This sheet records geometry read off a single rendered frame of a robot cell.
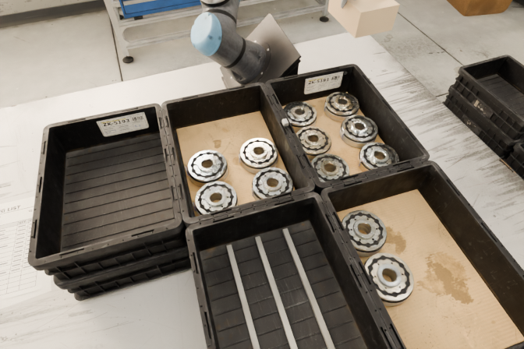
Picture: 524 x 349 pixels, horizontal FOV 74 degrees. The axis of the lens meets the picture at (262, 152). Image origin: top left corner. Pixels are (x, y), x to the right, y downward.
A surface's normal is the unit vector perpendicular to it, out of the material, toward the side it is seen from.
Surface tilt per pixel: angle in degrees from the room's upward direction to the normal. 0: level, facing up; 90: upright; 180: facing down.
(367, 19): 90
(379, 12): 90
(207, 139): 0
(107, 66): 0
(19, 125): 0
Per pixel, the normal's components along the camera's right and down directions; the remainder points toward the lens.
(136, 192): 0.00, -0.64
